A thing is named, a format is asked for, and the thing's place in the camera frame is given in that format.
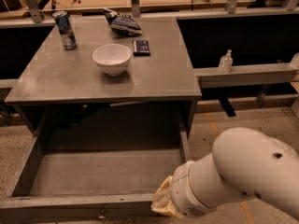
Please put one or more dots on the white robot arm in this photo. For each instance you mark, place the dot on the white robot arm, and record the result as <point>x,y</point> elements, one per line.
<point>243,164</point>

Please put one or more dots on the grey metal rail shelf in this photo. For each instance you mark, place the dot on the grey metal rail shelf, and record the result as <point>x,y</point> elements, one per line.
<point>244,75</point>

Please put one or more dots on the foam-padded gripper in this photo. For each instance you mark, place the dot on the foam-padded gripper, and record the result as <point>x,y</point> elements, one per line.
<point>181,192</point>

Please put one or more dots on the dark blue snack bar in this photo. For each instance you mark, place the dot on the dark blue snack bar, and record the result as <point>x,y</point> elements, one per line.
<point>141,48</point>

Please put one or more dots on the blue silver drink can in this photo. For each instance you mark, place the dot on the blue silver drink can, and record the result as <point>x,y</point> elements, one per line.
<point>65,29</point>

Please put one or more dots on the white bowl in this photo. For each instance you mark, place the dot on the white bowl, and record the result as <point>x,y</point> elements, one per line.
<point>112,59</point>

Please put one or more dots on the grey top drawer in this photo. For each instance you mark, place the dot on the grey top drawer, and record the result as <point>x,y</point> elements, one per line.
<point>109,165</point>

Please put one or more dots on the blue white chip bag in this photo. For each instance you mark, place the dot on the blue white chip bag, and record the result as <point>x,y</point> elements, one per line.
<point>121,23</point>

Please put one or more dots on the grey drawer cabinet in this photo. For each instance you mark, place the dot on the grey drawer cabinet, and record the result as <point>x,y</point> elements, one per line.
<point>59,76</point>

